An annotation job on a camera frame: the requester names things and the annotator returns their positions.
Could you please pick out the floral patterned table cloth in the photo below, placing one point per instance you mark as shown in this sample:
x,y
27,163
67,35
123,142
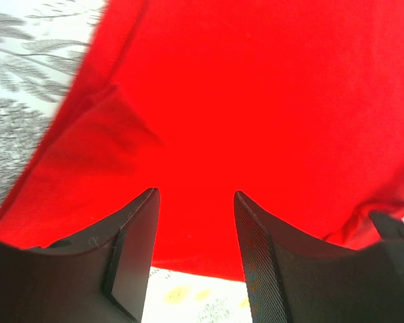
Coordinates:
x,y
42,45

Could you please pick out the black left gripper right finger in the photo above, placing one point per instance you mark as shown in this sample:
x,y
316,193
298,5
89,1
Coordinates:
x,y
294,277

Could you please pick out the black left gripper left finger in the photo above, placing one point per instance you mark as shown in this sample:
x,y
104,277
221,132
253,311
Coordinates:
x,y
98,274

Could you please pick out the red t shirt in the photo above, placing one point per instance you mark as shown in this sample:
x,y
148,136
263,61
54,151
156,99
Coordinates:
x,y
299,104

